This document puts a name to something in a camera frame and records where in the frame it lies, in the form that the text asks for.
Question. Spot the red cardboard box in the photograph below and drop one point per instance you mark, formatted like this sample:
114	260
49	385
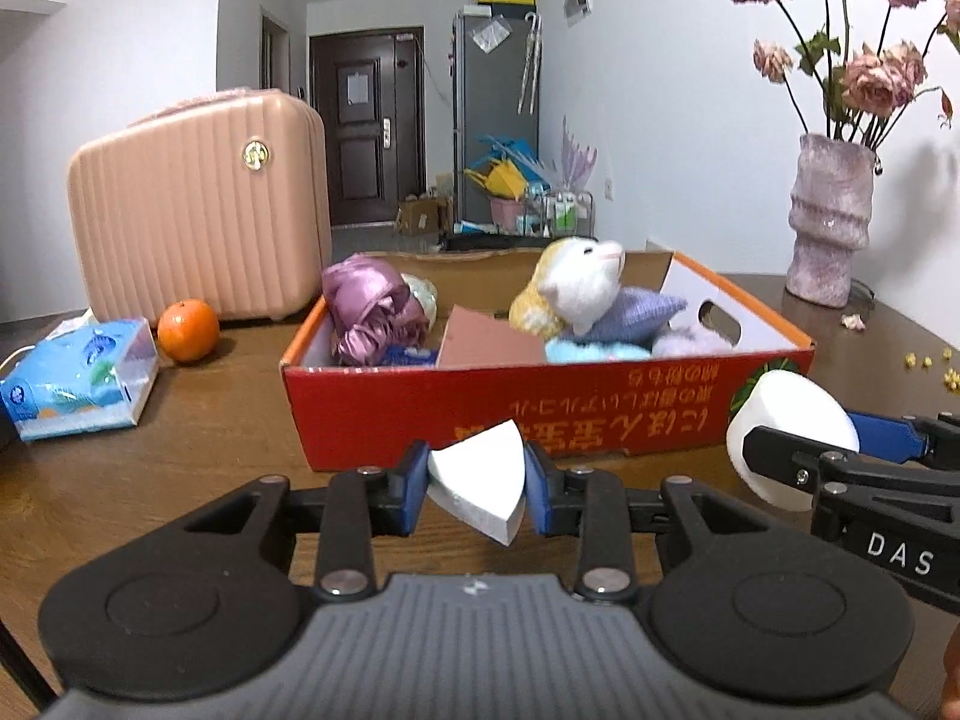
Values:
350	416

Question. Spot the purple knitted pouch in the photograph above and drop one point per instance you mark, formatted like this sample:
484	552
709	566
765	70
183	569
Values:
635	316

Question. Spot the white foam wedge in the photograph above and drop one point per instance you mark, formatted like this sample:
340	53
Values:
481	481

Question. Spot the pink satin scrunchie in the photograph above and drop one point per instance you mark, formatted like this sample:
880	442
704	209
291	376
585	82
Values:
372	308

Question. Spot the blue tissue pack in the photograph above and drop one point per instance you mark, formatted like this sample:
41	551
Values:
92	379

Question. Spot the dark brown door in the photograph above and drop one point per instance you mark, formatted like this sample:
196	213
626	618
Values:
368	88

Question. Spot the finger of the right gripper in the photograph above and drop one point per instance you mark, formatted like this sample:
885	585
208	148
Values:
808	466
928	441

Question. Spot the pink layered sponge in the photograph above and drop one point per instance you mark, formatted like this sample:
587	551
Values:
473	340

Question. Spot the blue handkerchief tissue packet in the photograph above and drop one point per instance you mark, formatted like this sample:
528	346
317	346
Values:
409	356

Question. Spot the grey refrigerator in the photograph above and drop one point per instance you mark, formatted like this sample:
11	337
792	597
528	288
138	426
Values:
489	54

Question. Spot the lilac fluffy headband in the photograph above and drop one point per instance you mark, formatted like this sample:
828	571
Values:
691	341

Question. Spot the pink ribbed suitcase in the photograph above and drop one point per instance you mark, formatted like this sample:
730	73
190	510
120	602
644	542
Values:
224	199

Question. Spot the purple textured vase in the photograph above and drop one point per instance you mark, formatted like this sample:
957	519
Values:
831	209

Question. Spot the fallen rose petal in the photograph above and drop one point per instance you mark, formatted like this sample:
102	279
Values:
853	322

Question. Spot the small cardboard box on floor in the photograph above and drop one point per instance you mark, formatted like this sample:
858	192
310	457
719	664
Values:
420	216

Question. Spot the yellow white plush cat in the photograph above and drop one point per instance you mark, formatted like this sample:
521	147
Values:
574	283

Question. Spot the yellow blue umbrella pile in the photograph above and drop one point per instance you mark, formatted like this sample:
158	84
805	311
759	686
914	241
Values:
507	169

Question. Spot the dried pink roses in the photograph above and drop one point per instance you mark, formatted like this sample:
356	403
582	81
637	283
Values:
863	91

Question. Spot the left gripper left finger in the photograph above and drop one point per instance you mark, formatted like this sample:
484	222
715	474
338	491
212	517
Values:
359	506

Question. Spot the orange tangerine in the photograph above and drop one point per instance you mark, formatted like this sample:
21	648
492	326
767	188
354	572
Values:
188	331

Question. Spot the light blue plush toy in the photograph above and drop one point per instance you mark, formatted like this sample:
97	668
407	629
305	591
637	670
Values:
563	351

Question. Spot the pale green mesh ball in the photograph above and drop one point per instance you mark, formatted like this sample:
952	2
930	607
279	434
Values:
425	293

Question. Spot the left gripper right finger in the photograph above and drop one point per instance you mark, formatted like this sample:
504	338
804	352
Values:
591	505

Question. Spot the scattered yellow corn kernels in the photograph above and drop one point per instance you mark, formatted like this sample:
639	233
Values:
943	365

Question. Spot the white foam cylinder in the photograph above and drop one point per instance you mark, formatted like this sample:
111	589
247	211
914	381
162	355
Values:
794	405

